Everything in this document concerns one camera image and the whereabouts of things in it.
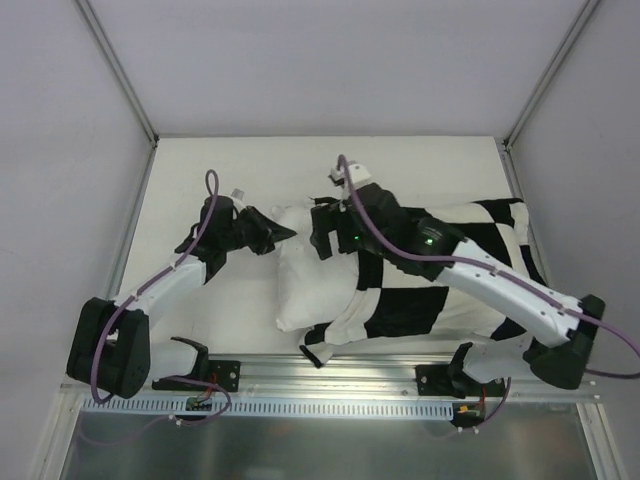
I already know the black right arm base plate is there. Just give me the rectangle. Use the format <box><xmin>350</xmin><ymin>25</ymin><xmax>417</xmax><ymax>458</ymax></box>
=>
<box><xmin>414</xmin><ymin>364</ymin><xmax>506</xmax><ymax>399</ymax></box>

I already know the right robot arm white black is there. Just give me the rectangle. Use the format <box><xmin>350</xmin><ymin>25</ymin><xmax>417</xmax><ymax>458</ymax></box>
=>
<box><xmin>310</xmin><ymin>184</ymin><xmax>605</xmax><ymax>398</ymax></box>

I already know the white pillow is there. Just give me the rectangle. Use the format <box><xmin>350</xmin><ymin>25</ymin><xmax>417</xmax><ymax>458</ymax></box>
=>
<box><xmin>271</xmin><ymin>203</ymin><xmax>359</xmax><ymax>332</ymax></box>

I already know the aluminium frame post left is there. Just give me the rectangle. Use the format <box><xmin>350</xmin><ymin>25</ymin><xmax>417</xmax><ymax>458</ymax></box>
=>
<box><xmin>72</xmin><ymin>0</ymin><xmax>159</xmax><ymax>148</ymax></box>

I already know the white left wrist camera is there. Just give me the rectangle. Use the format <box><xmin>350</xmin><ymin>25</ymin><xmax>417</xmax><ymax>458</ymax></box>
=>
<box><xmin>231</xmin><ymin>189</ymin><xmax>245</xmax><ymax>202</ymax></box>

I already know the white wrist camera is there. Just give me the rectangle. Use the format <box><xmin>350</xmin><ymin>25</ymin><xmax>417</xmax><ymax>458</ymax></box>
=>
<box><xmin>329</xmin><ymin>161</ymin><xmax>372</xmax><ymax>190</ymax></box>
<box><xmin>231</xmin><ymin>189</ymin><xmax>245</xmax><ymax>202</ymax></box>

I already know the white slotted cable duct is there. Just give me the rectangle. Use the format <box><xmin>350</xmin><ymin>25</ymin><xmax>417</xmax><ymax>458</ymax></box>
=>
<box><xmin>82</xmin><ymin>395</ymin><xmax>454</xmax><ymax>421</ymax></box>

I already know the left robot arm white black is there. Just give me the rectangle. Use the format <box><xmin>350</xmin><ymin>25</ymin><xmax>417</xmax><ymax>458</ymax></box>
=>
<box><xmin>66</xmin><ymin>196</ymin><xmax>296</xmax><ymax>404</ymax></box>

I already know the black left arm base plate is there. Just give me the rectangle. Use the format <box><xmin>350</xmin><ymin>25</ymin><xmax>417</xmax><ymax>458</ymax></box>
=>
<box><xmin>151</xmin><ymin>358</ymin><xmax>241</xmax><ymax>393</ymax></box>

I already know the aluminium mounting rail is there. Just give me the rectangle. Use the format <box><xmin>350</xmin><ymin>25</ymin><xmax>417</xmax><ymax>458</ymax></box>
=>
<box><xmin>59</xmin><ymin>353</ymin><xmax>599</xmax><ymax>404</ymax></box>

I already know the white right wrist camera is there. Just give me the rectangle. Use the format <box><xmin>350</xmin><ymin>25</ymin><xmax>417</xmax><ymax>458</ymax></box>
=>
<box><xmin>329</xmin><ymin>161</ymin><xmax>372</xmax><ymax>190</ymax></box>

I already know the black white checkered pillowcase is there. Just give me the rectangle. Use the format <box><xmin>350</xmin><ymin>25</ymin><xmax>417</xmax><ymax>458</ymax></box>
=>
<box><xmin>298</xmin><ymin>197</ymin><xmax>546</xmax><ymax>370</ymax></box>

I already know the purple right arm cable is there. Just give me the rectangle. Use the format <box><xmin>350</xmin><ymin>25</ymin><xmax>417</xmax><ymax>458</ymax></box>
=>
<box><xmin>335</xmin><ymin>153</ymin><xmax>640</xmax><ymax>439</ymax></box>

